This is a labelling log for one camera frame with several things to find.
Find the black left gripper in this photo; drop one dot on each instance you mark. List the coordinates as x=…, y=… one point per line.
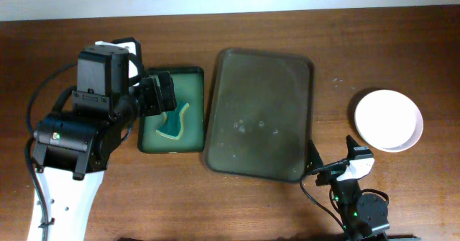
x=157, y=101

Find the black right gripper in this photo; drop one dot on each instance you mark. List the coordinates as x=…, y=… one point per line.
x=314, y=158

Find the green yellow sponge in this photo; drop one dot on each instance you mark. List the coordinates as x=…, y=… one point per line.
x=173, y=126

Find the white plate pink rim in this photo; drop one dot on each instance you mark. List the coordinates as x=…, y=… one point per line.
x=388, y=120

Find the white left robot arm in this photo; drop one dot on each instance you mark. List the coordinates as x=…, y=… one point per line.
x=69, y=151

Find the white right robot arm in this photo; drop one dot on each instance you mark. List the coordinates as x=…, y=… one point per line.
x=361, y=213

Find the dark green water tray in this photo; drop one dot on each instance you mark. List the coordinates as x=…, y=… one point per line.
x=189, y=87

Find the large brown serving tray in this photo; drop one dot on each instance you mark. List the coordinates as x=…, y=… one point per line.
x=260, y=118

